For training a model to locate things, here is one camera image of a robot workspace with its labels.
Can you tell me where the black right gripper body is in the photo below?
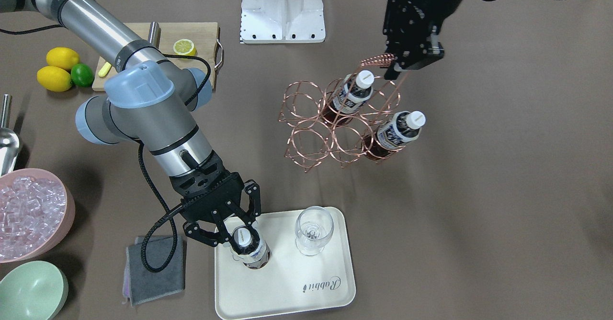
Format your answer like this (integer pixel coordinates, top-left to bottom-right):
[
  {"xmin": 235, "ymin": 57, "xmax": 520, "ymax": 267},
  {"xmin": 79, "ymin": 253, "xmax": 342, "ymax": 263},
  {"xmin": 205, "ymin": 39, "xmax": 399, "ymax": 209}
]
[{"xmin": 170, "ymin": 161, "xmax": 244, "ymax": 223}]

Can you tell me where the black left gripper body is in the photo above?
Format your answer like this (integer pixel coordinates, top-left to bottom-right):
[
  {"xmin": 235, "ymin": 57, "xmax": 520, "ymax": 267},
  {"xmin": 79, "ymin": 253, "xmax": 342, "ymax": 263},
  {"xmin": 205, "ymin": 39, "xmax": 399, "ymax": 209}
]
[{"xmin": 383, "ymin": 0, "xmax": 462, "ymax": 71}]

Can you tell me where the tea bottle white cap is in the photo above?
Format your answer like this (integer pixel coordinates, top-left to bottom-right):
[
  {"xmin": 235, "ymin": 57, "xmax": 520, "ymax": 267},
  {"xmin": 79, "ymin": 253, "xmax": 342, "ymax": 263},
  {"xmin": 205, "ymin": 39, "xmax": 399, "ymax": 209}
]
[{"xmin": 232, "ymin": 226, "xmax": 272, "ymax": 269}]

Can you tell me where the copper wire bottle basket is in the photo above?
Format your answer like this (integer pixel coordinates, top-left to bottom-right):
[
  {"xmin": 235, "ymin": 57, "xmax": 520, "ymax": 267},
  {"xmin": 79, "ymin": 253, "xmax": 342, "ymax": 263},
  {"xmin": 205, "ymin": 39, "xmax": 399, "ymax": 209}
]
[{"xmin": 278, "ymin": 76, "xmax": 405, "ymax": 172}]

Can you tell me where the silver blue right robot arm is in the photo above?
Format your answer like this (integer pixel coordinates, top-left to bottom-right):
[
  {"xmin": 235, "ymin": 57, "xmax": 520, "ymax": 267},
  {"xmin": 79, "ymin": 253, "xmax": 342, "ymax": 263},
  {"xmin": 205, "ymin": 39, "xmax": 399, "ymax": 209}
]
[{"xmin": 1, "ymin": 0, "xmax": 261, "ymax": 251}]

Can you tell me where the clear wine glass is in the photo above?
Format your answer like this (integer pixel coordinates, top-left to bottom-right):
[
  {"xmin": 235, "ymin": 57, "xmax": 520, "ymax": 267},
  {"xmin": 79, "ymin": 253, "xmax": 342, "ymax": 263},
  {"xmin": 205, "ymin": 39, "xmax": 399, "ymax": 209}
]
[{"xmin": 294, "ymin": 206, "xmax": 335, "ymax": 256}]

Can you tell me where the grey folded cloth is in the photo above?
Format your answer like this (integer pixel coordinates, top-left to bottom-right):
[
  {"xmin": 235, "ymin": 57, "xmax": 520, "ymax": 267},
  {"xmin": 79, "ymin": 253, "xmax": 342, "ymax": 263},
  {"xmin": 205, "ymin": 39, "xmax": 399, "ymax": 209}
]
[{"xmin": 123, "ymin": 236, "xmax": 186, "ymax": 307}]

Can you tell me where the cream rectangular tray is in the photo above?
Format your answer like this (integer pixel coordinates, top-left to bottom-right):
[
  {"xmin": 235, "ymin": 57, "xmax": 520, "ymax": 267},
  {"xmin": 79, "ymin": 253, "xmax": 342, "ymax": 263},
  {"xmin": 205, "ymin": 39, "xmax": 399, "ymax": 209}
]
[{"xmin": 215, "ymin": 206, "xmax": 356, "ymax": 320}]

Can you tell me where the half lemon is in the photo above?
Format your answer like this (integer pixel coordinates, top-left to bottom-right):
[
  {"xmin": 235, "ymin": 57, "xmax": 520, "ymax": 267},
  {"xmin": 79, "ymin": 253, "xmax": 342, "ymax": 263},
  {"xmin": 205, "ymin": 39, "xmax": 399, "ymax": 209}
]
[{"xmin": 172, "ymin": 38, "xmax": 197, "ymax": 56}]

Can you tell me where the wooden cutting board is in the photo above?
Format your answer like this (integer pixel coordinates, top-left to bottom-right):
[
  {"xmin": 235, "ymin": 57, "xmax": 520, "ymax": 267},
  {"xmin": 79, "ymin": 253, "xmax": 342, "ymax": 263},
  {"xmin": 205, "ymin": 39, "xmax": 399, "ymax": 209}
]
[{"xmin": 92, "ymin": 22, "xmax": 219, "ymax": 91}]

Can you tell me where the pink bowl with ice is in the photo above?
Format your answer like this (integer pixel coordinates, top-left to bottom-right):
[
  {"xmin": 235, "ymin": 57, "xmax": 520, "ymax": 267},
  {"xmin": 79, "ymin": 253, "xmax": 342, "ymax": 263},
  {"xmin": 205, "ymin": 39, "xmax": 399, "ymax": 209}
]
[{"xmin": 0, "ymin": 169, "xmax": 75, "ymax": 263}]

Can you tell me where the yellow plastic knife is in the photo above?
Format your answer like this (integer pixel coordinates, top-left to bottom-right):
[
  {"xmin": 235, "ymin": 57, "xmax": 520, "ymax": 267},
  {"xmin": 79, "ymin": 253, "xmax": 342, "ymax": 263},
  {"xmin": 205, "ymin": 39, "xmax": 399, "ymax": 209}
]
[{"xmin": 98, "ymin": 62, "xmax": 113, "ymax": 78}]

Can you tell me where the green bowl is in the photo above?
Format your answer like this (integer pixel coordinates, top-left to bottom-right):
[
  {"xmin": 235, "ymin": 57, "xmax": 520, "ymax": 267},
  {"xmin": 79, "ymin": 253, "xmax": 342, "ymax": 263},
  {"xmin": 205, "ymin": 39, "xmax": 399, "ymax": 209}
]
[{"xmin": 0, "ymin": 261, "xmax": 68, "ymax": 320}]

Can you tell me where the green lime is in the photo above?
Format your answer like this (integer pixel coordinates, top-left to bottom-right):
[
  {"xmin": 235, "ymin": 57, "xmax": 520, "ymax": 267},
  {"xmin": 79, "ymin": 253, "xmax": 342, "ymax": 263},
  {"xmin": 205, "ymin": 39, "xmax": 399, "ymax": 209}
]
[{"xmin": 70, "ymin": 63, "xmax": 95, "ymax": 87}]

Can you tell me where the yellow lemon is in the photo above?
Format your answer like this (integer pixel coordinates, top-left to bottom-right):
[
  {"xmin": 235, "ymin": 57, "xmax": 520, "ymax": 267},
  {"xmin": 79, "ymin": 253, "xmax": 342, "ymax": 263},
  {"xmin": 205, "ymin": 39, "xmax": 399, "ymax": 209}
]
[
  {"xmin": 45, "ymin": 46, "xmax": 80, "ymax": 72},
  {"xmin": 36, "ymin": 66, "xmax": 74, "ymax": 92}
]

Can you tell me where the metal ice scoop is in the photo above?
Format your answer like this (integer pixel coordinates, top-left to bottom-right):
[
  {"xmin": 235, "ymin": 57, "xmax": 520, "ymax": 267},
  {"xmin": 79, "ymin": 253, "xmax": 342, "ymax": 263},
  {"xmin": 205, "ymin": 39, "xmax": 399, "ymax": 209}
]
[{"xmin": 0, "ymin": 94, "xmax": 22, "ymax": 176}]

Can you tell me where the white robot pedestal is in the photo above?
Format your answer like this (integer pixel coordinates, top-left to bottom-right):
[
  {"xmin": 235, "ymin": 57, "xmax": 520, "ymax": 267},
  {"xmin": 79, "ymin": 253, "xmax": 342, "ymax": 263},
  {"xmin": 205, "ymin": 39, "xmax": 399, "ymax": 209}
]
[{"xmin": 239, "ymin": 0, "xmax": 326, "ymax": 44}]

